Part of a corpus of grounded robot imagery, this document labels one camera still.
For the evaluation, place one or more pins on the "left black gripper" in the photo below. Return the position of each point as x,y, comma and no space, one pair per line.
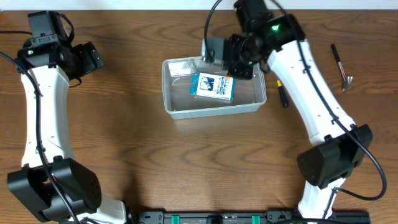
85,65

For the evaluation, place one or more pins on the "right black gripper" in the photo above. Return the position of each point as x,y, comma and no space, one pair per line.
244,73

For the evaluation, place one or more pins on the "blue white cardboard box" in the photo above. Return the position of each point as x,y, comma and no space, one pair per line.
213,86

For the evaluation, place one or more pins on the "clear plastic container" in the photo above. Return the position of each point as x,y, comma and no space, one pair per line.
177,74

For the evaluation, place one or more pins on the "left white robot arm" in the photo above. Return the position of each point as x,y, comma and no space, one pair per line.
51,184

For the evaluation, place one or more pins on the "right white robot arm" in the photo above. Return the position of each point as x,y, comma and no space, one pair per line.
338,143

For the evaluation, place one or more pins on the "black yellow screwdriver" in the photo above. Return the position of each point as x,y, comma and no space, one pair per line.
283,97

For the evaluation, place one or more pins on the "small claw hammer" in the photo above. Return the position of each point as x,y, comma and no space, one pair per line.
347,80

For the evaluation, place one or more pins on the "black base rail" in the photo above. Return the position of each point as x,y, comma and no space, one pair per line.
268,217

